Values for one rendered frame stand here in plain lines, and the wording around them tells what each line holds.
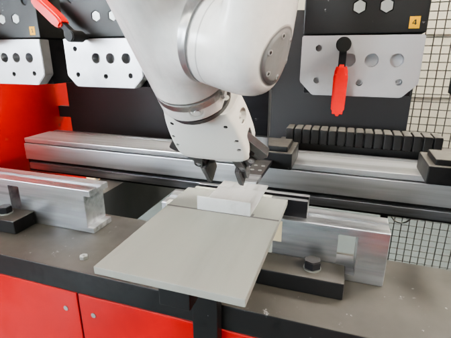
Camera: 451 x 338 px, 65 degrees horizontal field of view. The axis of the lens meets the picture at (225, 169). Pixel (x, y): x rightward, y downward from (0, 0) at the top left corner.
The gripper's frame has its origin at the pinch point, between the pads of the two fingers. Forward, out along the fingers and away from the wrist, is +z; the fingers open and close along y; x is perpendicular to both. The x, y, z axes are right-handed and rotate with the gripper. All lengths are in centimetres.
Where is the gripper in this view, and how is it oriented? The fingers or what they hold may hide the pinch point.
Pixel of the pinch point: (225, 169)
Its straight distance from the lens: 52.8
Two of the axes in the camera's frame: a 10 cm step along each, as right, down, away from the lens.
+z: 2.0, 5.3, 8.2
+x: -2.4, 8.4, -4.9
